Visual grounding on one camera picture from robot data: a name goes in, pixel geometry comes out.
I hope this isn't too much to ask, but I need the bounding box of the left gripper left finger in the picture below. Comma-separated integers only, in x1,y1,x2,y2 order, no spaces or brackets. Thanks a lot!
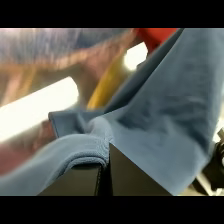
37,164,102,197

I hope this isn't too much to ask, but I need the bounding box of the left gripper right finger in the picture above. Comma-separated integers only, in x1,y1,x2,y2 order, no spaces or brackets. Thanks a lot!
108,142,173,197

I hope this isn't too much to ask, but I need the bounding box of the blue shirt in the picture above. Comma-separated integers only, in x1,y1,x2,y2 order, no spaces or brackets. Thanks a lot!
0,28,224,197

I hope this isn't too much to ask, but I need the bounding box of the red garment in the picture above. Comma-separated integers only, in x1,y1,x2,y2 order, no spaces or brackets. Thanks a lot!
135,28,178,54

